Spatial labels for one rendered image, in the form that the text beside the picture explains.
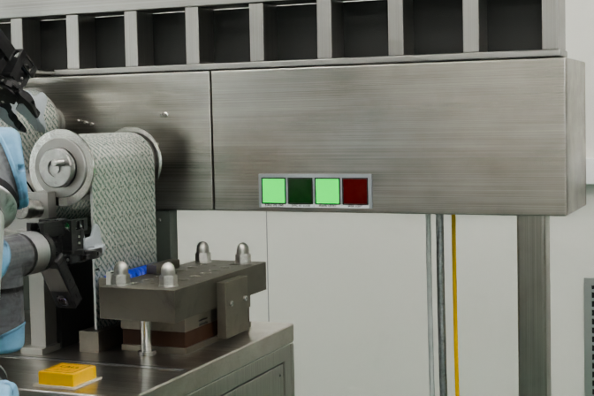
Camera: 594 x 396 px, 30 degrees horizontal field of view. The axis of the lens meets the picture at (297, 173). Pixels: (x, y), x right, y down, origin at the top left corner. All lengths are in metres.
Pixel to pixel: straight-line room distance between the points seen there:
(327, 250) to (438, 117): 2.66
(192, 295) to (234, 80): 0.51
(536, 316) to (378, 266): 2.43
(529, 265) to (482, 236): 2.26
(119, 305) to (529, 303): 0.84
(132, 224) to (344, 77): 0.52
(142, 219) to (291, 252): 2.60
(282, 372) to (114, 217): 0.48
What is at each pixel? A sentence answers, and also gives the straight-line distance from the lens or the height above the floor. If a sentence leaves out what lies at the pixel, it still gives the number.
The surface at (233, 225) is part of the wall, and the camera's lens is 4.97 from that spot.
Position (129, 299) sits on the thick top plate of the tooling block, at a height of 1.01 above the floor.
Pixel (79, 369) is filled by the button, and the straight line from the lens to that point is 1.92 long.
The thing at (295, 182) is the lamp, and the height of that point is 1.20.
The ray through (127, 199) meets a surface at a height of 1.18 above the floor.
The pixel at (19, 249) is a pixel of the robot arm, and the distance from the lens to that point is 1.91.
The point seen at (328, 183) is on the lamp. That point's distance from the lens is 2.26.
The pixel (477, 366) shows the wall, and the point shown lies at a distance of 4.69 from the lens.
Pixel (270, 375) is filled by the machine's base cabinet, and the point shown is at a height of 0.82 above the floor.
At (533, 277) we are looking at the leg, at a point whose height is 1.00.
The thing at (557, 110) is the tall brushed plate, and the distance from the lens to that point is 2.14.
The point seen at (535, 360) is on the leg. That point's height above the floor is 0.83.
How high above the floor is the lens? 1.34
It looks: 3 degrees down
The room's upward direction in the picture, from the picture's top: 1 degrees counter-clockwise
